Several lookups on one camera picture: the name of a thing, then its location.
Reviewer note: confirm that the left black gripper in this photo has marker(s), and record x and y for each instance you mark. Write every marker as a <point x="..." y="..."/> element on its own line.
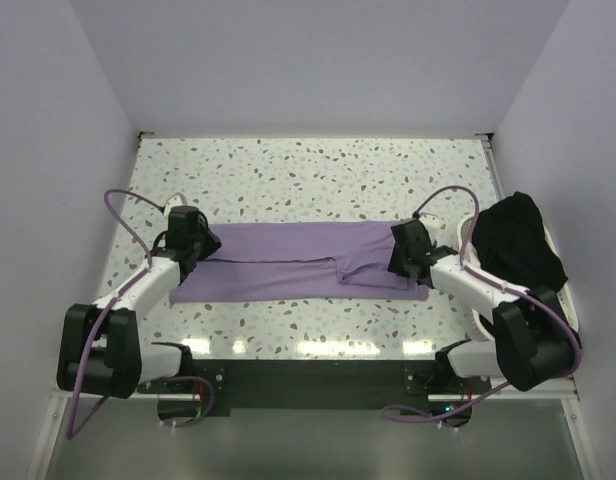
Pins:
<point x="213" y="242"/>

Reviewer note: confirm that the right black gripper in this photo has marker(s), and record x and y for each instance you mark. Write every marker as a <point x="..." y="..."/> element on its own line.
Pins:
<point x="395" y="265"/>

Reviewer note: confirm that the purple t shirt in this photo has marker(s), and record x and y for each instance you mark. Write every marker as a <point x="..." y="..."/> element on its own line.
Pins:
<point x="291" y="261"/>

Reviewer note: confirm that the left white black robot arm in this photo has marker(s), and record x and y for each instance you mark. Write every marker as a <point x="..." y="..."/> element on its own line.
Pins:
<point x="101" y="350"/>

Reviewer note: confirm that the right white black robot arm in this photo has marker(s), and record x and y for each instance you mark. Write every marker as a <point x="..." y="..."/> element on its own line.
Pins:
<point x="531" y="340"/>

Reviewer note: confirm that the white laundry basket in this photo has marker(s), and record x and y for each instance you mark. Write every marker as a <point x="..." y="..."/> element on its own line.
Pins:
<point x="475" y="329"/>

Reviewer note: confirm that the black t shirt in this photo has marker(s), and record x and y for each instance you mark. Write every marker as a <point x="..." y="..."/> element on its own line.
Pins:
<point x="510" y="242"/>

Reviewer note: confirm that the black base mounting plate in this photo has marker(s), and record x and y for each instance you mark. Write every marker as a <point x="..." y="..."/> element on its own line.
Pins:
<point x="331" y="384"/>

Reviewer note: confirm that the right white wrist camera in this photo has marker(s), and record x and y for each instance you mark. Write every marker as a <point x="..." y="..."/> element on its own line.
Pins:
<point x="431" y="223"/>

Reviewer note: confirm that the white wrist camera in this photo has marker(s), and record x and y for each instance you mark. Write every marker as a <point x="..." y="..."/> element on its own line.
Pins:
<point x="176" y="200"/>
<point x="431" y="223"/>

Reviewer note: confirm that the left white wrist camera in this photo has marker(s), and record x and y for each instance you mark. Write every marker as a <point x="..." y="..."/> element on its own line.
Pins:
<point x="176" y="200"/>

